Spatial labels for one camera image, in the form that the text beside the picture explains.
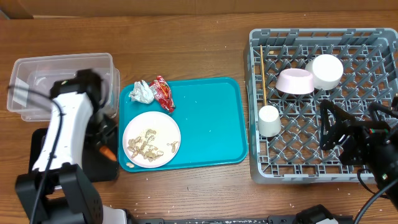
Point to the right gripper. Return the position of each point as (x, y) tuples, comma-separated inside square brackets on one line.
[(347, 134)]

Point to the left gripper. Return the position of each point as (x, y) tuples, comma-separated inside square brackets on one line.
[(96, 142)]

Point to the orange carrot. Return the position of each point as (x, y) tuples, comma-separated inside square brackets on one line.
[(107, 152)]

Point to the peanut and rice scraps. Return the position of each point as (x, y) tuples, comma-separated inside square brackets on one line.
[(152, 145)]

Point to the pink plate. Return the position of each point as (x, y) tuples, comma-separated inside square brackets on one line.
[(150, 120)]

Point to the white bowl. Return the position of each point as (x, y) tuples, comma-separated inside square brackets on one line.
[(327, 71)]

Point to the white tissue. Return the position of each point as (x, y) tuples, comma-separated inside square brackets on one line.
[(141, 93)]

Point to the pink bowl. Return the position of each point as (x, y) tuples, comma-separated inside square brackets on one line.
[(295, 81)]

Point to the red snack wrapper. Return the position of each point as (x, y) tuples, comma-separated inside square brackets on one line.
[(162, 94)]

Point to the white plastic cup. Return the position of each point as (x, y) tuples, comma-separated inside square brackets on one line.
[(269, 124)]

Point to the wooden chopstick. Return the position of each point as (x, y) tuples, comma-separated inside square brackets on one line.
[(263, 76)]

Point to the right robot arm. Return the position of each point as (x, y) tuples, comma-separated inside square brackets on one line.
[(372, 143)]

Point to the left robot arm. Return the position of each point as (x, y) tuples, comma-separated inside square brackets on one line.
[(57, 190)]

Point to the grey dishwasher rack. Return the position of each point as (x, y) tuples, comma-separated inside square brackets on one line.
[(369, 58)]

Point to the black plastic bin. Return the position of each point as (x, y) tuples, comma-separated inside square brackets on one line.
[(96, 166)]

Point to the clear plastic bin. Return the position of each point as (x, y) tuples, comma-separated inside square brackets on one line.
[(40, 73)]

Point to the teal serving tray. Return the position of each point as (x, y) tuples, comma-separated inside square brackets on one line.
[(209, 114)]

